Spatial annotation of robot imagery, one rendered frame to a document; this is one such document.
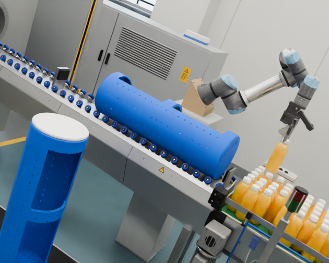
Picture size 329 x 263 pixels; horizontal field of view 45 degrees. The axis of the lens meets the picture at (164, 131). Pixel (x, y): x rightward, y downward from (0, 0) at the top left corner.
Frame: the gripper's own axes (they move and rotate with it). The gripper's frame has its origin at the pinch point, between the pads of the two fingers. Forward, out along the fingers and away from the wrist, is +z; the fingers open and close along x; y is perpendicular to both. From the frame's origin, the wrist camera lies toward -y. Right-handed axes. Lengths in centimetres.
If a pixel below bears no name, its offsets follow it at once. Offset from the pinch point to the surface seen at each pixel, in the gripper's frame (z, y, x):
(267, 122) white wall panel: 53, 60, -264
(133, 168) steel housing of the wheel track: 53, 69, 19
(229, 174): 28.8, 16.9, 11.1
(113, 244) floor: 132, 77, -12
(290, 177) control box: 22.5, -9.5, -17.8
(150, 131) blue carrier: 27, 67, 20
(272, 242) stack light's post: 34, -20, 44
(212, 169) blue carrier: 28.2, 24.6, 19.5
